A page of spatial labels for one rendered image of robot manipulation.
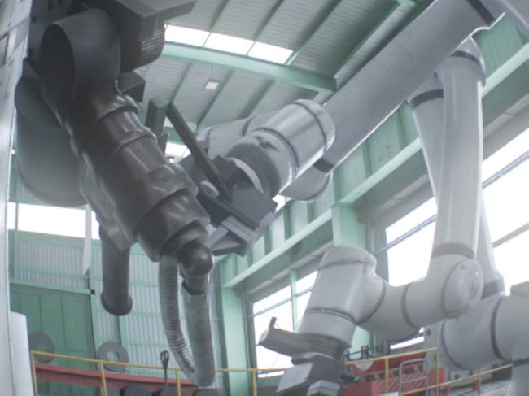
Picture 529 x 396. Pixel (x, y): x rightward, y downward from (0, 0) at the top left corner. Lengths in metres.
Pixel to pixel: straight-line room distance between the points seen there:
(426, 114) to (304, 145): 0.45
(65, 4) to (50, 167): 0.18
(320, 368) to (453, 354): 0.45
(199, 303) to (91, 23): 0.22
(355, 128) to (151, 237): 0.67
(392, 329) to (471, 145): 0.34
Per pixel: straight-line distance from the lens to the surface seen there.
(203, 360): 0.54
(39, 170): 0.60
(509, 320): 1.13
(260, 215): 0.77
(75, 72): 0.42
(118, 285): 0.67
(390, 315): 0.97
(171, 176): 0.40
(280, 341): 0.87
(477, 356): 1.20
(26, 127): 0.58
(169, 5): 0.43
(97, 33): 0.43
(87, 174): 0.56
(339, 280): 0.92
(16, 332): 5.03
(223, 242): 0.75
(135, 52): 0.47
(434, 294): 0.90
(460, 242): 0.94
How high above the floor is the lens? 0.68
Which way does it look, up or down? 21 degrees up
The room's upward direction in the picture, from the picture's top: 4 degrees counter-clockwise
